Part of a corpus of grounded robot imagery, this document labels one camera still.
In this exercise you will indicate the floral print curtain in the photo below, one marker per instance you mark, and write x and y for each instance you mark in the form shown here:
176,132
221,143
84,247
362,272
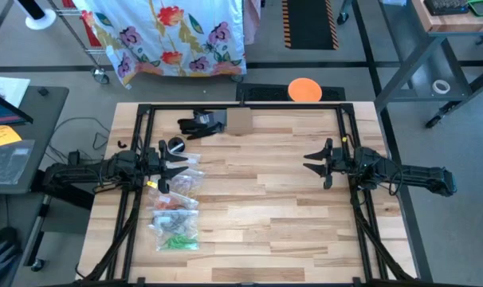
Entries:
166,36

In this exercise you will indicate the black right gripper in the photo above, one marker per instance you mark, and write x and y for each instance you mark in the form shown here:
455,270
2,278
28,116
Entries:
341,161

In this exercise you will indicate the black computer mouse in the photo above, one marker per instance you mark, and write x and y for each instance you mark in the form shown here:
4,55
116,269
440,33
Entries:
4,233

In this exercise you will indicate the pale pink cloth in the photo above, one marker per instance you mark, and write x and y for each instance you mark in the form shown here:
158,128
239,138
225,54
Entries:
252,20

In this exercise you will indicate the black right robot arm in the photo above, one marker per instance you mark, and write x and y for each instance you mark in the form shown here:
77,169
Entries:
417,175

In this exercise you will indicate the black keyboard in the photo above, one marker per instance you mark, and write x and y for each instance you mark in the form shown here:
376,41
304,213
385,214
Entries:
444,6

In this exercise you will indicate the wide black rubber band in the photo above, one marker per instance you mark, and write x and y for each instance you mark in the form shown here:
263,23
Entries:
181,223
173,225
167,229

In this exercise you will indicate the orange rubber band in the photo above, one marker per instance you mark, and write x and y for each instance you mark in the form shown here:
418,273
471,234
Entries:
170,205

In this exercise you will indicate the brown cardboard box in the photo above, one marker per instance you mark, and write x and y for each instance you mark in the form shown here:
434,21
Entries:
239,121

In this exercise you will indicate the black power adapter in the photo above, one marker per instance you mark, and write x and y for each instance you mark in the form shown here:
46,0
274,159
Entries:
74,157

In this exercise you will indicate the white tape roll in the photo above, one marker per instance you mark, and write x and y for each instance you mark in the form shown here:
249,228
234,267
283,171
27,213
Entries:
436,87

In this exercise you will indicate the small black curved clip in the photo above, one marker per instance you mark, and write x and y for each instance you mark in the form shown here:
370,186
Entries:
122,145

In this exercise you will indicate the wooden top workbench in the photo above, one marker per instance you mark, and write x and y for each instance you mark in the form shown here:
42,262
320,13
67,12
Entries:
448,24

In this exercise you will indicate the dark grey desk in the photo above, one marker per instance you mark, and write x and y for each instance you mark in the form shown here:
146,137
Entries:
46,119

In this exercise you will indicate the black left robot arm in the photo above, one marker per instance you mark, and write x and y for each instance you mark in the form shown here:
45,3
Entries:
86,173

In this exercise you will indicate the green rubber band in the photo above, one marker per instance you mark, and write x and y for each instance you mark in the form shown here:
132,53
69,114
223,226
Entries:
167,245
181,241
177,244
173,242
185,239

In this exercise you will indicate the grey plastic bag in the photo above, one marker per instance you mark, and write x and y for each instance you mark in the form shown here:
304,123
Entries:
6,163

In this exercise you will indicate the white paper sheet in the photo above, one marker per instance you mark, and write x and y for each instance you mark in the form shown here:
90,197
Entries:
10,85

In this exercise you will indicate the black work gloves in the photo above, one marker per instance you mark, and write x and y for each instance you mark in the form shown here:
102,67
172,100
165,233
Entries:
199,124

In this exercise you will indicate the green tray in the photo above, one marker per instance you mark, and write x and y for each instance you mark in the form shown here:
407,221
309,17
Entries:
470,6

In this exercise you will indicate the yellow sticky note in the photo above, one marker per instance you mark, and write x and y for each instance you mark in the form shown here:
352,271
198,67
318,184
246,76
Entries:
2,135

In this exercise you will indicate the orange bowl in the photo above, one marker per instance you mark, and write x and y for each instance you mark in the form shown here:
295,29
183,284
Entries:
305,89

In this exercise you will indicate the red fabric panel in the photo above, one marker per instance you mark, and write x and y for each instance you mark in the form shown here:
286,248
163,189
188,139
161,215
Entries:
92,32

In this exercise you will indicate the grey cart leg with caster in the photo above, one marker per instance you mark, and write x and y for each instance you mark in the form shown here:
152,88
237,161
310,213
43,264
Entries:
343,18

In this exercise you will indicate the floral fabric backdrop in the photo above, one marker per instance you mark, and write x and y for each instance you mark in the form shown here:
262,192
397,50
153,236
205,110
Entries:
94,52

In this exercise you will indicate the hazard striped floor mat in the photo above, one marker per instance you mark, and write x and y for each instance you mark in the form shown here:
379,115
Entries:
309,24

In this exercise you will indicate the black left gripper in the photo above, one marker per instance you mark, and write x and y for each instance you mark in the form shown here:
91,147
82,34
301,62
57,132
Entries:
158,163

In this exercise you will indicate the person's hand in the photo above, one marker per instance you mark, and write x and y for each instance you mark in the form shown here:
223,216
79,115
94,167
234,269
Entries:
0,263

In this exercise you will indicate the computer monitor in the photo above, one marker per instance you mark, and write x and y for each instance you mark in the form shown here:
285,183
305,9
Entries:
2,111

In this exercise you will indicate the white round pedestal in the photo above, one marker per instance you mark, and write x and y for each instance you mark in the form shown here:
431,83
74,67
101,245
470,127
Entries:
42,22

